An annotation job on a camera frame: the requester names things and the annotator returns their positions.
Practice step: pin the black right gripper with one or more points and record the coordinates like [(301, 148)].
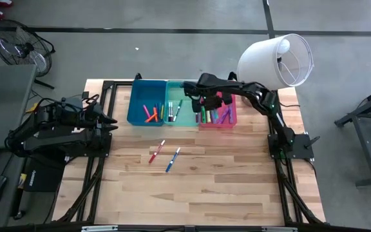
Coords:
[(212, 102)]

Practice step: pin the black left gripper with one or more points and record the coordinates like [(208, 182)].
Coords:
[(93, 119)]

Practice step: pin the teal highlighter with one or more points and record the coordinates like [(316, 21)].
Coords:
[(216, 113)]

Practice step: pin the purple Sharpie highlighter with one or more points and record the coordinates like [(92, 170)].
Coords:
[(224, 115), (230, 115), (212, 116)]

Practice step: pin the yellow-green Sharpie highlighter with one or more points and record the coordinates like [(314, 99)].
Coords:
[(208, 116)]

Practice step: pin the green Sharpie highlighter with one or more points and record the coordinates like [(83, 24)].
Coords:
[(203, 116)]

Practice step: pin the thin plum Expo marker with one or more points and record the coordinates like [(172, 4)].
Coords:
[(196, 117)]

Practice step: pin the green Expo marker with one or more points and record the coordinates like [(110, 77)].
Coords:
[(178, 109)]

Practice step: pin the pink highlighter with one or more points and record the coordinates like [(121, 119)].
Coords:
[(146, 111)]

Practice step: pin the brown Expo marker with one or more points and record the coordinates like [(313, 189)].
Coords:
[(171, 111)]

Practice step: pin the orange highlighter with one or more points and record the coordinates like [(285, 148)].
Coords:
[(155, 113), (150, 118)]

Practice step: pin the black Expo marker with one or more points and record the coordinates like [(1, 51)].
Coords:
[(169, 111)]

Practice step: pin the yellow highlighter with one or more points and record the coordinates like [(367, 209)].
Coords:
[(162, 111)]

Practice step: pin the blue violet highlighter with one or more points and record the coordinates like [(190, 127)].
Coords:
[(157, 108)]

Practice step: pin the red Expo marker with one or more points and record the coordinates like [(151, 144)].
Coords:
[(156, 151)]

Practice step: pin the blue Expo marker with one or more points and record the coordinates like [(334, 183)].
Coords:
[(172, 159)]

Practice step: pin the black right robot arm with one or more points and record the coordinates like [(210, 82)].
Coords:
[(237, 85)]

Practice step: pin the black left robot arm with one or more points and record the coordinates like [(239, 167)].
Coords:
[(43, 138)]

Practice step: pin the pink plastic bin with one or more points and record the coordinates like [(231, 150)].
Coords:
[(217, 125)]

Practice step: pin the small black square pad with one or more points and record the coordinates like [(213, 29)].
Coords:
[(85, 95)]

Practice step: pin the teal plastic bin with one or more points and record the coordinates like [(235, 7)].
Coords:
[(177, 90)]

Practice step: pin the blue plastic bin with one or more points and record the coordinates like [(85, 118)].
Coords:
[(143, 93)]

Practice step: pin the black table clamp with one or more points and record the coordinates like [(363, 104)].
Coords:
[(138, 76)]

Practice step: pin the silver lamp white shade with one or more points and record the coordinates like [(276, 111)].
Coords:
[(262, 64)]

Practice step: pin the black computer box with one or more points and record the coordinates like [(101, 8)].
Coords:
[(43, 175)]

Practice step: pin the black floor fan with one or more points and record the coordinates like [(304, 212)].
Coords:
[(22, 48)]

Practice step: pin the black metal stand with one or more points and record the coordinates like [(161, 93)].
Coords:
[(367, 145)]

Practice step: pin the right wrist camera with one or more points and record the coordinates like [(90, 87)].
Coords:
[(192, 90)]

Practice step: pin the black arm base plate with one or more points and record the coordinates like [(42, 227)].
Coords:
[(301, 145), (101, 148)]

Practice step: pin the black aluminium table frame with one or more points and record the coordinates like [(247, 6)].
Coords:
[(108, 84)]

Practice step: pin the silver metal bracket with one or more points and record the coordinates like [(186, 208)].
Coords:
[(279, 229), (100, 228)]

